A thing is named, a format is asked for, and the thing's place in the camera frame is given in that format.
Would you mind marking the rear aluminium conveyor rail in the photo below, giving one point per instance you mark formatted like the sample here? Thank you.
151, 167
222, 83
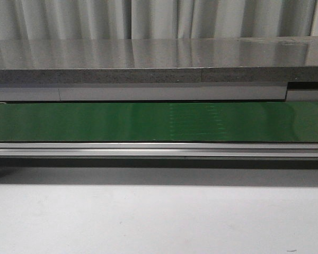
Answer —
204, 91

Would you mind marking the green conveyor belt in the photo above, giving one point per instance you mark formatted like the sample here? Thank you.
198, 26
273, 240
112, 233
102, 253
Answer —
160, 122

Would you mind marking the aluminium conveyor rail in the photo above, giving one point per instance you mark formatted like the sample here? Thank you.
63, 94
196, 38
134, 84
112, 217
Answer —
204, 91
218, 150

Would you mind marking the grey stone slab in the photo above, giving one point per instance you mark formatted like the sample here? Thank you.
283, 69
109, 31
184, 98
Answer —
102, 61

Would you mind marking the grey curtain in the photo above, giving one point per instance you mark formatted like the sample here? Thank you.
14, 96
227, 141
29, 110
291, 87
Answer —
156, 19

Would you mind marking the front aluminium conveyor rail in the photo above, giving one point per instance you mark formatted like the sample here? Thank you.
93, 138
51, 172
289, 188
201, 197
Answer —
218, 150

